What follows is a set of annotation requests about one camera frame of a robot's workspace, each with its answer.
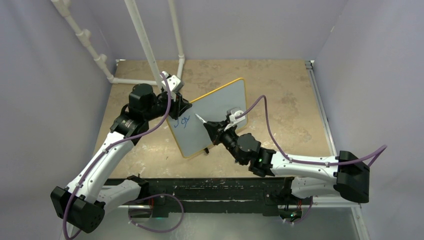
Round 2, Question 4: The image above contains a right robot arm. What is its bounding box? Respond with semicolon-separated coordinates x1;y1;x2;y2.
203;121;370;204

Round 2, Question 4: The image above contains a white PVC pipe frame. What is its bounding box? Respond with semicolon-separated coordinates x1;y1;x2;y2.
51;0;186;87

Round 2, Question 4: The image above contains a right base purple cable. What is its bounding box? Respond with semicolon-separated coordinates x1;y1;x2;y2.
281;198;315;226

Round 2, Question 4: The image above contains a yellow framed whiteboard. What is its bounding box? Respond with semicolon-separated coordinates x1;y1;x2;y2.
165;78;249;159

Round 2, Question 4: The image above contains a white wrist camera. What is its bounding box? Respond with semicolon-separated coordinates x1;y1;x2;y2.
160;71;184;101
224;107;247;131

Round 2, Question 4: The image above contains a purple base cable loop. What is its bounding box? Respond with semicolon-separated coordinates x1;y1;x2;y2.
127;193;185;233

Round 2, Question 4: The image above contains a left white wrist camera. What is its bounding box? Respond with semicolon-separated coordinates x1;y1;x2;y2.
160;71;184;101

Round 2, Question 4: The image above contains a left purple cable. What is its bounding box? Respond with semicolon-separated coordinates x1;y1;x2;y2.
62;71;172;240

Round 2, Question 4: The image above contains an aluminium table frame rail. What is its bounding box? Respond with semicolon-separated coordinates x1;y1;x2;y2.
304;60;370;240

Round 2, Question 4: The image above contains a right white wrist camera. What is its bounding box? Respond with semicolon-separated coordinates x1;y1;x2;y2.
224;107;247;131

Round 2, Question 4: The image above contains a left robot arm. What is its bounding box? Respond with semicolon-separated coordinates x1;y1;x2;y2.
50;81;192;240

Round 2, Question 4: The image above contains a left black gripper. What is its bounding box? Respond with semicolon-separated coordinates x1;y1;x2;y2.
144;90;192;122

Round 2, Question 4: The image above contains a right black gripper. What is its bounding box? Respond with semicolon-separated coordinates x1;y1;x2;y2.
205;118;246;165

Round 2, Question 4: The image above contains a whiteboard marker pen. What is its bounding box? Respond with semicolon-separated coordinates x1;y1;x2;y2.
195;113;207;124

